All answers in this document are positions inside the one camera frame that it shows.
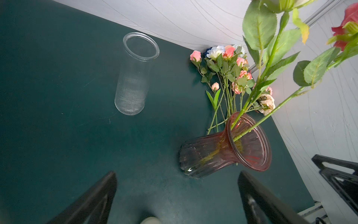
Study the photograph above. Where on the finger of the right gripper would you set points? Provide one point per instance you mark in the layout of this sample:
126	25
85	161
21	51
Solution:
345	185

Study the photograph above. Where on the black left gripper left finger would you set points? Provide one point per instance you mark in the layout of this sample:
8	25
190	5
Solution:
94	206

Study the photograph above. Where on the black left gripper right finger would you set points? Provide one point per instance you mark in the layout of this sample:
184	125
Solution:
261	206

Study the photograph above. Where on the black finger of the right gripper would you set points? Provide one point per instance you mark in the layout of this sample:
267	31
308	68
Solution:
318	160

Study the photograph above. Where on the pink ribbed glass vase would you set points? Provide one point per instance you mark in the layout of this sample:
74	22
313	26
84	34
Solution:
205	155

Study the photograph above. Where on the large pink rose stem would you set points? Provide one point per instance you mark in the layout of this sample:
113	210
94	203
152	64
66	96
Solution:
344	45

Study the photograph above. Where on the white rose stem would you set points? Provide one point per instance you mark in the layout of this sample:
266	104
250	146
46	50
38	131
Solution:
271	29

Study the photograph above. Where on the clear ribbed glass vase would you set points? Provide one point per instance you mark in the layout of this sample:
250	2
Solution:
139	54

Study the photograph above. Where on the cream capped bottle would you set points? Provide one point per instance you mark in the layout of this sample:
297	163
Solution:
151	220

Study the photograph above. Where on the small pink rose bunch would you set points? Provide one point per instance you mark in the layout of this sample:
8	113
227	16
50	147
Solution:
225	70

